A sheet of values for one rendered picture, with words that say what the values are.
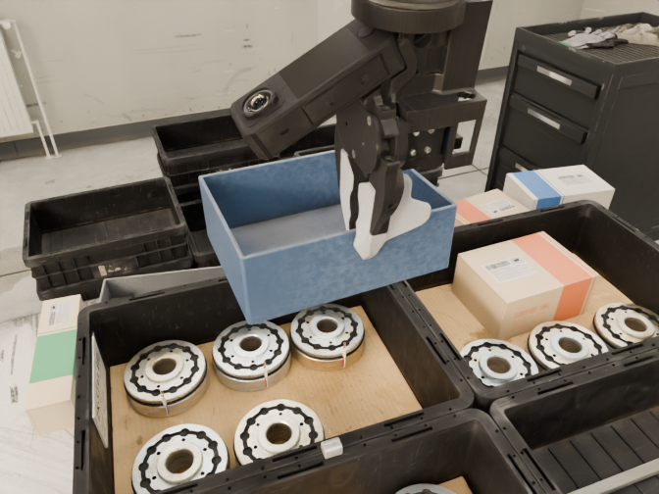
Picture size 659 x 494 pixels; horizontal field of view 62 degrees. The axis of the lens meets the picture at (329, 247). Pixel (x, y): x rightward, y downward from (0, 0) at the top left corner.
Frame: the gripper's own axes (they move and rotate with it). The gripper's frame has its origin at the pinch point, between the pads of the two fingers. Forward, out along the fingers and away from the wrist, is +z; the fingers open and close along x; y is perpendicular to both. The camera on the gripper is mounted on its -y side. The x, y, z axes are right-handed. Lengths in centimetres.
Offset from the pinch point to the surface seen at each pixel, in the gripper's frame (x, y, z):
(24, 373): 36, -41, 46
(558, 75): 99, 118, 41
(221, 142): 154, 16, 78
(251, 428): 2.2, -10.1, 26.6
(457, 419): -8.6, 8.8, 18.8
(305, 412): 2.1, -3.6, 26.6
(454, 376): -3.7, 11.5, 19.2
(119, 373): 19.0, -24.1, 31.4
